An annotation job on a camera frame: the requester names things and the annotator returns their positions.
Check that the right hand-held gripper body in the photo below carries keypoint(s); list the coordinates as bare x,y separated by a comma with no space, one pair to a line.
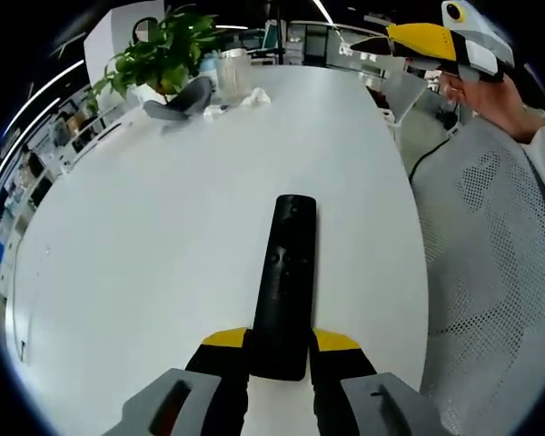
479,25

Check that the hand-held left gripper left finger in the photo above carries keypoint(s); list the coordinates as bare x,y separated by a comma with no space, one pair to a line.
177,404

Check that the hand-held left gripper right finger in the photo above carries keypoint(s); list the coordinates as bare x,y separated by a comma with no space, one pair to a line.
372,404

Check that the black remote control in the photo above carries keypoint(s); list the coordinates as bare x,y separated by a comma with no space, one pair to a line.
287,281

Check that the person's right hand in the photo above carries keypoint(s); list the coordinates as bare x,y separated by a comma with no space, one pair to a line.
495,102

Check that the white side desk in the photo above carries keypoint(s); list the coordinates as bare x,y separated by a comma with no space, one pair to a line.
404,97

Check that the white crumpled tissue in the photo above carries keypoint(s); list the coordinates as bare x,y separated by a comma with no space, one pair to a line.
212,111
258,96

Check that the clear plastic jar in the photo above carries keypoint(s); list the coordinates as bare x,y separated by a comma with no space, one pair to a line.
233,75

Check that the light blue cup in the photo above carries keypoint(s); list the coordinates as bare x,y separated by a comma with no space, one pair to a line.
208,68

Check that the grey mesh office chair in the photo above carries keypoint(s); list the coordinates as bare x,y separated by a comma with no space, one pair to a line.
481,272

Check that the green potted plant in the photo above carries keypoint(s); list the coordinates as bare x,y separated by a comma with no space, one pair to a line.
163,50

